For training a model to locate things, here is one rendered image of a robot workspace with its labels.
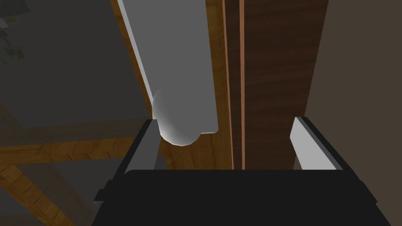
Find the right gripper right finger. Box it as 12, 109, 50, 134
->
289, 116, 345, 170

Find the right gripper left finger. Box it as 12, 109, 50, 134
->
117, 119, 167, 176

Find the green houseplant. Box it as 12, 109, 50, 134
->
0, 0, 31, 65

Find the pale grey round door knob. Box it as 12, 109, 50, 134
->
152, 87, 202, 147

